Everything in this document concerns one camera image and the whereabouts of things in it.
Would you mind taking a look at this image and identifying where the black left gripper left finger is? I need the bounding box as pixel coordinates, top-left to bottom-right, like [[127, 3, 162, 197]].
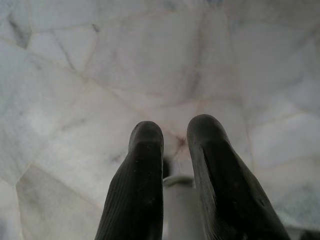
[[94, 120, 165, 240]]

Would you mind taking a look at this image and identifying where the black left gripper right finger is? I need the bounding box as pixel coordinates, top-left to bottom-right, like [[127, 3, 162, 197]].
[[186, 113, 291, 240]]

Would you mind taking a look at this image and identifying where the pale green floor mat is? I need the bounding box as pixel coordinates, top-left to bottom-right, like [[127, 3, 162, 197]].
[[271, 184, 320, 230]]

